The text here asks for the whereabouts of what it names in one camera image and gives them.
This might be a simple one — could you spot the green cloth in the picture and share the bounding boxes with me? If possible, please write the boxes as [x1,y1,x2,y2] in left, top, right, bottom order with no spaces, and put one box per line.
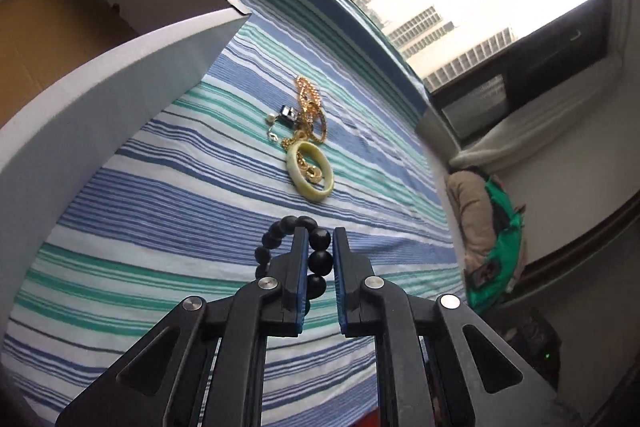
[470,174,529,314]

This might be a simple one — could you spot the gold ring earrings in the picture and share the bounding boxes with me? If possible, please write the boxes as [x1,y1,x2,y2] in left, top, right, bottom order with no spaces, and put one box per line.
[299,159,325,184]

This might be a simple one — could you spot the black bead bracelet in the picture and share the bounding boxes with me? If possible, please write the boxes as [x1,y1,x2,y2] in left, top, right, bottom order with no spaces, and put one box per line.
[254,215,332,313]

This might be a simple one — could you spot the gold bangle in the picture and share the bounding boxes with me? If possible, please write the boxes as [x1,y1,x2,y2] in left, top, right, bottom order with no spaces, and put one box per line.
[300,99,331,146]

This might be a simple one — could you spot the white cardboard box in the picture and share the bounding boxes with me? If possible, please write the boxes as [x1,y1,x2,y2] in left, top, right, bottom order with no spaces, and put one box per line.
[0,0,253,333]

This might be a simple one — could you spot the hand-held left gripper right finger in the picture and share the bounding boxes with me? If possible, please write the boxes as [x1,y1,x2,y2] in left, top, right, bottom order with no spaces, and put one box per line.
[332,227,586,427]

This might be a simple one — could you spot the gold chain necklace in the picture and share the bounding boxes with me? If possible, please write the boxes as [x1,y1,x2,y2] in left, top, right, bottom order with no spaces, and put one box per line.
[294,76,323,118]

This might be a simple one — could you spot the black device green light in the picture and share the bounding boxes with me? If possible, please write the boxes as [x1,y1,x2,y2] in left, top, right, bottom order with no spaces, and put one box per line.
[500,307,561,389]

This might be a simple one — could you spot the beige cushion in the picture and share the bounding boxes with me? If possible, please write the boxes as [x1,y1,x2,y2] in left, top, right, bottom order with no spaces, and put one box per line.
[445,169,501,288]

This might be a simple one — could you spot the blue green striped bed sheet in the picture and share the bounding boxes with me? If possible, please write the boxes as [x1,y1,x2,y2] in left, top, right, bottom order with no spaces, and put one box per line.
[0,0,473,427]

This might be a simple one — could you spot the white curtain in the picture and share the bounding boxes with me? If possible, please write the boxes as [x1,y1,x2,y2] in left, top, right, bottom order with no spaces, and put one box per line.
[447,52,626,172]

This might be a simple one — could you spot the dark window frame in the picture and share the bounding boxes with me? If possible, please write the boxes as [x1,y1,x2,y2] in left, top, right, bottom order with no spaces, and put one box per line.
[430,0,616,142]

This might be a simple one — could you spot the slim apartment towers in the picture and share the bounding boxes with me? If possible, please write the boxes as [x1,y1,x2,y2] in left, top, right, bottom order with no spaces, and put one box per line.
[385,4,516,90]

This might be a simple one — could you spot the pale green jade bangle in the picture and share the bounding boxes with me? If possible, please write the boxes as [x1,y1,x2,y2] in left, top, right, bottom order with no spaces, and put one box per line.
[286,141,333,202]

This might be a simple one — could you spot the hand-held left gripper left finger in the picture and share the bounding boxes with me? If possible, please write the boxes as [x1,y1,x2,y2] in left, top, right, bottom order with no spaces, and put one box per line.
[55,226,309,427]

